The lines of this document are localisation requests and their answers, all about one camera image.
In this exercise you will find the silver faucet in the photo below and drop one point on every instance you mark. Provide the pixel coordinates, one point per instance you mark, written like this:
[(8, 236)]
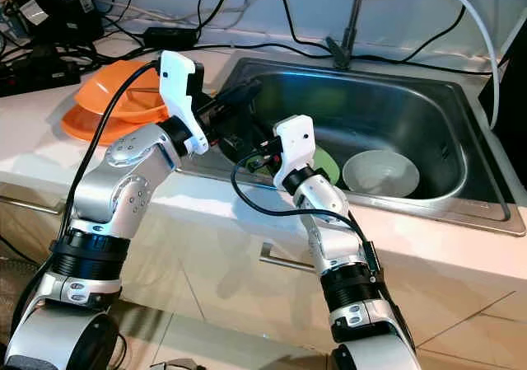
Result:
[(352, 20)]

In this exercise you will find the stainless steel sink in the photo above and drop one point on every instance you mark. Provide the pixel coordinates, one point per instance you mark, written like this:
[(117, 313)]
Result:
[(403, 106)]

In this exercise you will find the orange plate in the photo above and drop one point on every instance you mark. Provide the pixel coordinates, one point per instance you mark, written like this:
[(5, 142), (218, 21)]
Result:
[(82, 127)]

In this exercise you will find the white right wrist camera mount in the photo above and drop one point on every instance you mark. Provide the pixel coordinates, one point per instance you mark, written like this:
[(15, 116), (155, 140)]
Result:
[(292, 143)]

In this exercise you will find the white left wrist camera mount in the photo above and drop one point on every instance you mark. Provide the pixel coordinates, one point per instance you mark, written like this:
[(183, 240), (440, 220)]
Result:
[(177, 77)]

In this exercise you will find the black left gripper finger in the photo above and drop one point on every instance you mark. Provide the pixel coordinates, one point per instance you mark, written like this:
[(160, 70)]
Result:
[(247, 134), (243, 96)]

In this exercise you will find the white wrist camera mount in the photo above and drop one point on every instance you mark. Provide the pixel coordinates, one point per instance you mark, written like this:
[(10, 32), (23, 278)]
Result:
[(292, 143), (177, 77)]

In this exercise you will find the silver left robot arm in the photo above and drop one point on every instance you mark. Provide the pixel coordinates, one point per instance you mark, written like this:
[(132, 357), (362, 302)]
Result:
[(123, 189)]

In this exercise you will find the black power brick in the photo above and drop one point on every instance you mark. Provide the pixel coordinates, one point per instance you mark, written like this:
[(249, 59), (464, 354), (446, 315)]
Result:
[(169, 38)]

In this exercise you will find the black charger with white label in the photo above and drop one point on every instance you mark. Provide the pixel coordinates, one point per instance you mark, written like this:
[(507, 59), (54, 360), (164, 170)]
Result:
[(62, 16)]

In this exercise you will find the black power strip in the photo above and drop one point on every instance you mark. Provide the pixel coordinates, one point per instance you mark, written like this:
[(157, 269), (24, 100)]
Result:
[(41, 75)]

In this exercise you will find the green plate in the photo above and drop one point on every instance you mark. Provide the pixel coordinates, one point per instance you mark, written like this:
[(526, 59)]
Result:
[(327, 166)]

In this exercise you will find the grey bowl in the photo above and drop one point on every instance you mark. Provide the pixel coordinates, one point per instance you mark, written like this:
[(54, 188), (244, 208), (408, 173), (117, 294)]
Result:
[(379, 176)]

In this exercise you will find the orange bowl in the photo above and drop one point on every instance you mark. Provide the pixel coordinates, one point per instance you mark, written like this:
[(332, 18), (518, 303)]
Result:
[(111, 86)]

